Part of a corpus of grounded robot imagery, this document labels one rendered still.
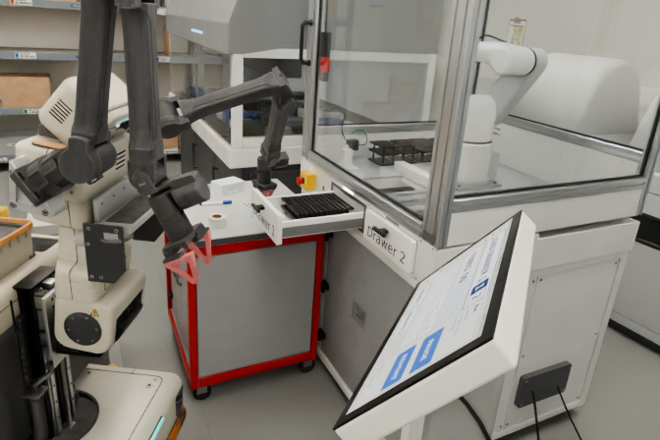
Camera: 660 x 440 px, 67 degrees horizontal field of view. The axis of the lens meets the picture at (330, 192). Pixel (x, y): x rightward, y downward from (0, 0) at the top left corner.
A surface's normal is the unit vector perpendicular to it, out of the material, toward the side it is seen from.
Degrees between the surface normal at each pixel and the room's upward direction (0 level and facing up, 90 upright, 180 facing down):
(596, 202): 90
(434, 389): 90
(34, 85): 88
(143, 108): 90
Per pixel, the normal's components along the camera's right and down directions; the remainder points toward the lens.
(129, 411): 0.07, -0.94
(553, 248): 0.43, 0.32
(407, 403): -0.40, 0.28
